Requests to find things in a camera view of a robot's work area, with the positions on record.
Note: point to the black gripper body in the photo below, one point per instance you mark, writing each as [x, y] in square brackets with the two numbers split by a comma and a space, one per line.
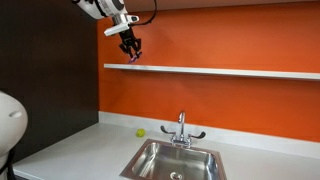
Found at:
[128, 38]

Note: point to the small green ball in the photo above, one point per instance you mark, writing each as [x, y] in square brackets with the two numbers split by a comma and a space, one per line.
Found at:
[140, 133]

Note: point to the dark wood cabinet panel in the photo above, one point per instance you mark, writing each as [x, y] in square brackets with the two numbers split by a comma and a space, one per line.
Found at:
[50, 73]

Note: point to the chrome faucet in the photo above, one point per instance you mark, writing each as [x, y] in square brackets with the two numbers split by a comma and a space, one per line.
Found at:
[181, 133]

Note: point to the stainless steel sink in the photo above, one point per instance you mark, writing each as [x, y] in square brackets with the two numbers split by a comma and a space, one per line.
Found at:
[173, 163]

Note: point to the white counter backsplash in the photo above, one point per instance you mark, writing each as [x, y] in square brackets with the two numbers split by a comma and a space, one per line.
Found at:
[250, 140]

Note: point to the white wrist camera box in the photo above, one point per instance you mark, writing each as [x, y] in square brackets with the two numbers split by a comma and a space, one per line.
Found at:
[121, 26]

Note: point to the thin white wall shelf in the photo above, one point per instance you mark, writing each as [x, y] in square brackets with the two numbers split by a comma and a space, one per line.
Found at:
[216, 71]

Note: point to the thick white wall shelf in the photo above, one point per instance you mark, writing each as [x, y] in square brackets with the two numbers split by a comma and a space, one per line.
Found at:
[216, 5]

